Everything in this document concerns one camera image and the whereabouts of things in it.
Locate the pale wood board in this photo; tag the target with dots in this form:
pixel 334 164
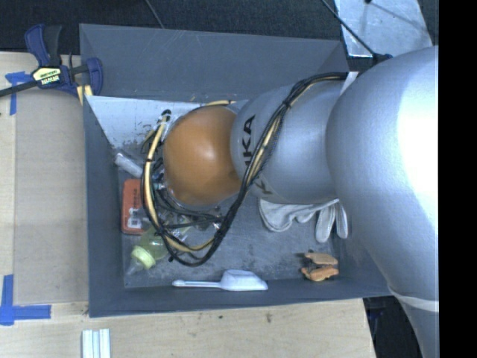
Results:
pixel 48 185

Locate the clear bottle with yellow cap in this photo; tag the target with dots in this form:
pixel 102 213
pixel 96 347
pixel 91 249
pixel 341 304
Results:
pixel 147 254

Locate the grey metal bin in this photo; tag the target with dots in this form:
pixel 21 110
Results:
pixel 261 248

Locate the orange toy figure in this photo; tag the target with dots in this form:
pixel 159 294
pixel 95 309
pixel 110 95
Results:
pixel 321 266

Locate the white work glove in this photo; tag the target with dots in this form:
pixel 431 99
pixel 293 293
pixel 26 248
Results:
pixel 283 216

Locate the black cylinder on white bracket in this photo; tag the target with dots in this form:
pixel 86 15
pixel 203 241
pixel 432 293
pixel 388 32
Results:
pixel 165 115

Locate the orange flat packet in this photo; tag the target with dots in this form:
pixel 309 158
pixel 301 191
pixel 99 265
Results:
pixel 131 200

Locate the white plastic scoop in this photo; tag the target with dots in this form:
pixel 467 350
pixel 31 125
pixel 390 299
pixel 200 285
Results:
pixel 238 281

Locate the silver grey cylinder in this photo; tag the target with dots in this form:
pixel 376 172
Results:
pixel 126 163

